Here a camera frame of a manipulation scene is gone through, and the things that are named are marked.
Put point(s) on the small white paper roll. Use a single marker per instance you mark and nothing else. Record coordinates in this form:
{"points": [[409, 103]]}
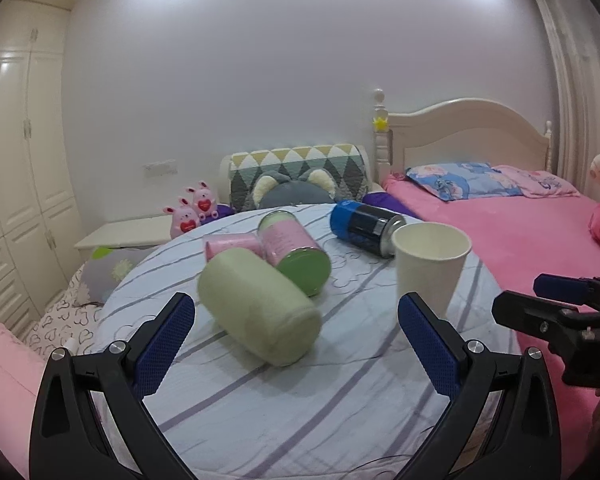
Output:
{"points": [[72, 346]]}

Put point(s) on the cream curtain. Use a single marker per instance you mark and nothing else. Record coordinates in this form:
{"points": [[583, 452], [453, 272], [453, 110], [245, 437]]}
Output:
{"points": [[573, 33]]}

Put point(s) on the yellow star sticker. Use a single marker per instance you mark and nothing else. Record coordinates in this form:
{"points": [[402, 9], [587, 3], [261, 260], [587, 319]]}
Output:
{"points": [[380, 124]]}

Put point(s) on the blue cartoon pillow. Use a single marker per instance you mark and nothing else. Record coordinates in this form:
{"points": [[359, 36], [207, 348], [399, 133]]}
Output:
{"points": [[454, 181]]}

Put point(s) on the pink quilt left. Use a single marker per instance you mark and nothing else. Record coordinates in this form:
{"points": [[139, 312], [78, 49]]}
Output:
{"points": [[21, 371]]}

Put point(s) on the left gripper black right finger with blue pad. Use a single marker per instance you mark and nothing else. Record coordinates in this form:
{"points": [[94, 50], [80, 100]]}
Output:
{"points": [[523, 439]]}

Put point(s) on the cream wooden headboard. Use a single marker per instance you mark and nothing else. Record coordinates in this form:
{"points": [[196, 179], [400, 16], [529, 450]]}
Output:
{"points": [[460, 130]]}

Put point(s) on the pink bunny plush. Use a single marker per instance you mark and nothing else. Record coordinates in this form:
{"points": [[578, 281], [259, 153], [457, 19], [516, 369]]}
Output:
{"points": [[203, 201], [184, 218]]}

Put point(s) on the grey flower pillow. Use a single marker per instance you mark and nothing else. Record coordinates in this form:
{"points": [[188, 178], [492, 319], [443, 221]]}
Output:
{"points": [[105, 270]]}

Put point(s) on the cream wardrobe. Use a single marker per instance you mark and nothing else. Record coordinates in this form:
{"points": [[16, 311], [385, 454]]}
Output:
{"points": [[39, 221]]}

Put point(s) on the blue black can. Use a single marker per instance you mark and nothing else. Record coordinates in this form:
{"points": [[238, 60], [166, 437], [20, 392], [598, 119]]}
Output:
{"points": [[366, 227]]}

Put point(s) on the white paper cup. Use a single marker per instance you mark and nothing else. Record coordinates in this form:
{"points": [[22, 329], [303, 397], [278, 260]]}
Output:
{"points": [[429, 258]]}

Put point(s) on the small pink cup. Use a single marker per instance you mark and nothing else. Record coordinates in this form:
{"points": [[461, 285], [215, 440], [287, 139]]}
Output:
{"points": [[213, 245]]}

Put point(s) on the striped white table cloth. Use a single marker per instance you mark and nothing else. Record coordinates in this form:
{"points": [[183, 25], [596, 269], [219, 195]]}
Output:
{"points": [[356, 407]]}

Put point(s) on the pink green tall can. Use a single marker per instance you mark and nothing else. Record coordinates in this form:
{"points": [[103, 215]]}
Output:
{"points": [[293, 252]]}

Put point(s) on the heart pattern white pillow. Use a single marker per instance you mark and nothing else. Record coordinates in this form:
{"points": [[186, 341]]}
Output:
{"points": [[65, 319]]}

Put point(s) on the pink bed blanket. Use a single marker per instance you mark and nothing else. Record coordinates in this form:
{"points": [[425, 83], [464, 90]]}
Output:
{"points": [[519, 238]]}

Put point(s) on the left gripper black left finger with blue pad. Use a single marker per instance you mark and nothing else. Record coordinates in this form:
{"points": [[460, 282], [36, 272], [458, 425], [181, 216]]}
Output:
{"points": [[67, 440]]}

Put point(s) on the white bedside table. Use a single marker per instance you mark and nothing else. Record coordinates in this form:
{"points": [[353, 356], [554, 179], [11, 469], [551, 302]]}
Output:
{"points": [[143, 232]]}

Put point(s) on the grey cat plush cushion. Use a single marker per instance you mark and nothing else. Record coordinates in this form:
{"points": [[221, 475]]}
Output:
{"points": [[273, 189]]}

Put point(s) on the rear pink bunny plush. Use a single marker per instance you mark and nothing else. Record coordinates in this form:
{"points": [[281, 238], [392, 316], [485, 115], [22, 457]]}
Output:
{"points": [[203, 201]]}

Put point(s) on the front pink bunny plush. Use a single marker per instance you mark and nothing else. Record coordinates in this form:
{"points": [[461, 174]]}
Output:
{"points": [[184, 218]]}

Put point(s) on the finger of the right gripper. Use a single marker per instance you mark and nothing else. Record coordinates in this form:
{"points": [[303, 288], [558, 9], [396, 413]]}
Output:
{"points": [[579, 291]]}

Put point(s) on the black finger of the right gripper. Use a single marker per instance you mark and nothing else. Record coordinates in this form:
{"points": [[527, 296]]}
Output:
{"points": [[533, 316]]}

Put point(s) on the light green cup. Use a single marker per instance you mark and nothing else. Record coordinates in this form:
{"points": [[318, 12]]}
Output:
{"points": [[260, 308]]}

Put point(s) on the triangle pattern quilted cushion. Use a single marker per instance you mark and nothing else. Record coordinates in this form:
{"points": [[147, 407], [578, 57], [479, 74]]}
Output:
{"points": [[347, 164]]}

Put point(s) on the white wall socket panel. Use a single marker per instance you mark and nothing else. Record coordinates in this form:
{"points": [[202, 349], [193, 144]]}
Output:
{"points": [[160, 169]]}

